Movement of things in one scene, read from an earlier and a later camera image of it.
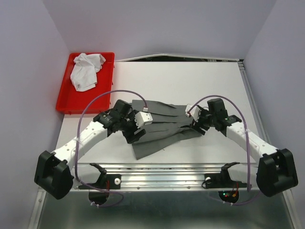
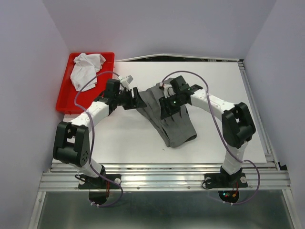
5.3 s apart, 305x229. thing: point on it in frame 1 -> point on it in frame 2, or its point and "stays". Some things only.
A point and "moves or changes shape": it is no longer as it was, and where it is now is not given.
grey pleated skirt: x=165 y=125 moves or changes shape
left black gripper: x=130 y=136 -> x=135 y=103
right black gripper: x=195 y=125 -> x=165 y=111
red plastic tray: x=71 y=101 stays
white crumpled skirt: x=83 y=75 stays
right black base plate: x=218 y=180 stays
